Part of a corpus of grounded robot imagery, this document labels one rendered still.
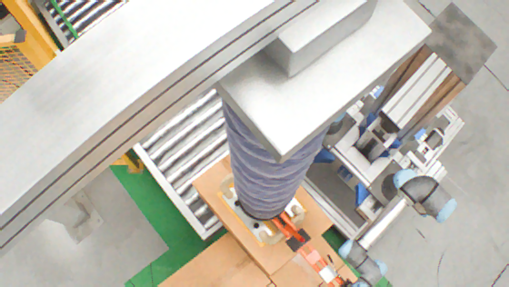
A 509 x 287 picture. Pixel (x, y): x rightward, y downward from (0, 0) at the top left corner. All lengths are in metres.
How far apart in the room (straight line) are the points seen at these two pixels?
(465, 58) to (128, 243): 2.65
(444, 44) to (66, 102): 1.47
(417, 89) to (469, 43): 0.32
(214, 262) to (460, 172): 2.04
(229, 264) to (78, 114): 2.51
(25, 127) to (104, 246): 3.16
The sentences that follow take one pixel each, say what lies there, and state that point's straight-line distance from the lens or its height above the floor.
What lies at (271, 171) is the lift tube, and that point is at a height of 2.35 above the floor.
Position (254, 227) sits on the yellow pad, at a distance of 2.36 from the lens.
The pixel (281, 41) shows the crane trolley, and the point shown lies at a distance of 0.58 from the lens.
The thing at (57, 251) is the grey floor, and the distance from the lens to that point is 3.76.
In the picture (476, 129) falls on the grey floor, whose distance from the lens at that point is 4.08.
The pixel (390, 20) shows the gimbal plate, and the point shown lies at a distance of 0.72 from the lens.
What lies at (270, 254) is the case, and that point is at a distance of 2.40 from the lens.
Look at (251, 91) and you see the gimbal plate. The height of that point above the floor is 2.87.
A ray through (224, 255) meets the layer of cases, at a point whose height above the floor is 0.54.
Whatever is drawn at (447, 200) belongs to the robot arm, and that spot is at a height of 1.67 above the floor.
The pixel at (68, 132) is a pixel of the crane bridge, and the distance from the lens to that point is 0.47.
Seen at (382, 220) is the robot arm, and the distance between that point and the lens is 1.97.
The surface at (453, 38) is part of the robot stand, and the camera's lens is 1.80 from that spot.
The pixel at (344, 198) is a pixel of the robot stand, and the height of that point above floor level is 0.21.
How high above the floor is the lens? 3.47
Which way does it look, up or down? 75 degrees down
